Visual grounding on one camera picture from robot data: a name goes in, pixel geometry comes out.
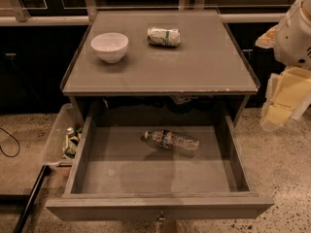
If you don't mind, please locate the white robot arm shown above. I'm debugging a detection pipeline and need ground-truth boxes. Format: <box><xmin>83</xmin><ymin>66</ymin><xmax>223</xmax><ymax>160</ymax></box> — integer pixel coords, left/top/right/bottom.
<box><xmin>256</xmin><ymin>0</ymin><xmax>311</xmax><ymax>132</ymax></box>

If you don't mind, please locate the black floor bar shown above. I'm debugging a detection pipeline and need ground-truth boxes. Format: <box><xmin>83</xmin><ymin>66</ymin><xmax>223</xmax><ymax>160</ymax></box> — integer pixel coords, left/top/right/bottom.
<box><xmin>0</xmin><ymin>165</ymin><xmax>52</xmax><ymax>233</ymax></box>

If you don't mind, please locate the grey wooden cabinet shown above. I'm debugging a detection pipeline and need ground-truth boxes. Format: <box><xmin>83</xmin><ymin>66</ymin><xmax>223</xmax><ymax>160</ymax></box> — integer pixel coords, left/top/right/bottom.
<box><xmin>61</xmin><ymin>17</ymin><xmax>259</xmax><ymax>120</ymax></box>

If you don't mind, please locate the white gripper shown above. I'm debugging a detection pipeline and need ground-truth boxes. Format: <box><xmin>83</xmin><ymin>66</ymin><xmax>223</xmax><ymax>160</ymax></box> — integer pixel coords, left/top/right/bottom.
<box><xmin>256</xmin><ymin>13</ymin><xmax>311</xmax><ymax>132</ymax></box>

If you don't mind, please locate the metal railing frame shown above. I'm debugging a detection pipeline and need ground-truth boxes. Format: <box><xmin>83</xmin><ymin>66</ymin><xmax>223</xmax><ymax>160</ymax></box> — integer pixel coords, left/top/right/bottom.
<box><xmin>1</xmin><ymin>0</ymin><xmax>296</xmax><ymax>25</ymax></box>

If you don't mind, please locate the open grey top drawer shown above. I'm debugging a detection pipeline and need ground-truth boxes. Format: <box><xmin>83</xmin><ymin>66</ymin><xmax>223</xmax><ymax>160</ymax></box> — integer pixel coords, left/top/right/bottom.
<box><xmin>47</xmin><ymin>116</ymin><xmax>274</xmax><ymax>220</ymax></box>

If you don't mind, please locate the black cable on floor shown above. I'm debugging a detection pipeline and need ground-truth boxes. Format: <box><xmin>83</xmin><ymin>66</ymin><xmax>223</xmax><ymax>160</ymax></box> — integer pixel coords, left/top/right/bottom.
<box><xmin>0</xmin><ymin>126</ymin><xmax>21</xmax><ymax>158</ymax></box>

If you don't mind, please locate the small bottle in bin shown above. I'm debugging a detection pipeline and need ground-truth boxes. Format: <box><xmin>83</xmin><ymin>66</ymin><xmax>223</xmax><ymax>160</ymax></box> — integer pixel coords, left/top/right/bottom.
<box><xmin>63</xmin><ymin>127</ymin><xmax>80</xmax><ymax>158</ymax></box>

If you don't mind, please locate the clear plastic water bottle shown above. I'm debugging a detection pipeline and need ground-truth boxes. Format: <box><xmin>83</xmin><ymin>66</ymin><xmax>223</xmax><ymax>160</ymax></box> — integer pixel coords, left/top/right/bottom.
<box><xmin>142</xmin><ymin>129</ymin><xmax>200</xmax><ymax>158</ymax></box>

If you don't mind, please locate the clear plastic storage bin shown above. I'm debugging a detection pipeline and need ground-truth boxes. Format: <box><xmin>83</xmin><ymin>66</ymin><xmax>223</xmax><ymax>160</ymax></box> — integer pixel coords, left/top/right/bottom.
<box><xmin>43</xmin><ymin>103</ymin><xmax>83</xmax><ymax>168</ymax></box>

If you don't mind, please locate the white ceramic bowl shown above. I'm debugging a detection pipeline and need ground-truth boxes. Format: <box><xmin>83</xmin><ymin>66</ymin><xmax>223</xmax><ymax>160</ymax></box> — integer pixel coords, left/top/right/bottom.
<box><xmin>90</xmin><ymin>33</ymin><xmax>129</xmax><ymax>63</ymax></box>

